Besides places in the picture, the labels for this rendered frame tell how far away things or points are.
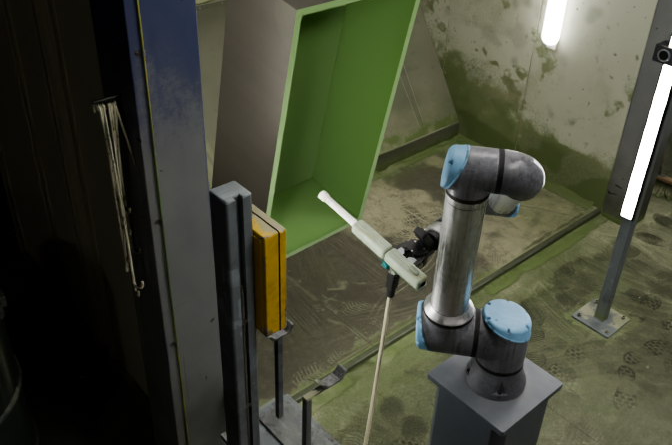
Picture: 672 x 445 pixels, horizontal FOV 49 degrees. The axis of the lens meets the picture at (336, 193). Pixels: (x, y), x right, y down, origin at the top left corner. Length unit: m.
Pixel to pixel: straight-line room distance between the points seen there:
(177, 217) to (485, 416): 1.09
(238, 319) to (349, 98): 1.80
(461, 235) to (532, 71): 2.65
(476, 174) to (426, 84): 3.04
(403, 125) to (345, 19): 1.71
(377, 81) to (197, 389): 1.40
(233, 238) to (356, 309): 2.18
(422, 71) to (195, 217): 3.08
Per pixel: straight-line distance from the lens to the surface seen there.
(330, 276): 3.73
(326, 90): 3.26
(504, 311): 2.30
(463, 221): 1.97
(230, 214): 1.38
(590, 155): 4.48
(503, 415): 2.38
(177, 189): 1.95
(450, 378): 2.44
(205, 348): 2.32
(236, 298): 1.50
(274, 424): 2.07
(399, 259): 2.35
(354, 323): 3.47
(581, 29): 4.32
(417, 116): 4.78
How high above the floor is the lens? 2.38
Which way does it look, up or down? 32 degrees down
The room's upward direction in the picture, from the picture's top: 2 degrees clockwise
